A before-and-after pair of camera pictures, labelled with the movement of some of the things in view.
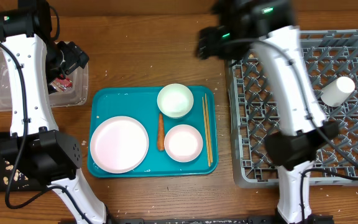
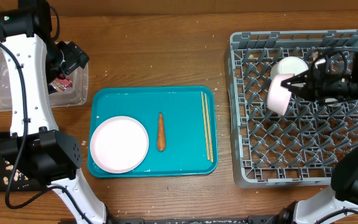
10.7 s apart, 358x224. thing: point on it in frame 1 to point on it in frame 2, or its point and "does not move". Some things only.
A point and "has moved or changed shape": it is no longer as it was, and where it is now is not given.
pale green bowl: [175, 101] has moved or changed shape
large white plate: [119, 144] does not move
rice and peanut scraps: [9, 168] does not move
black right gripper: [211, 48] to [314, 83]
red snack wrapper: [61, 84] does not move
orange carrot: [161, 144] does not move
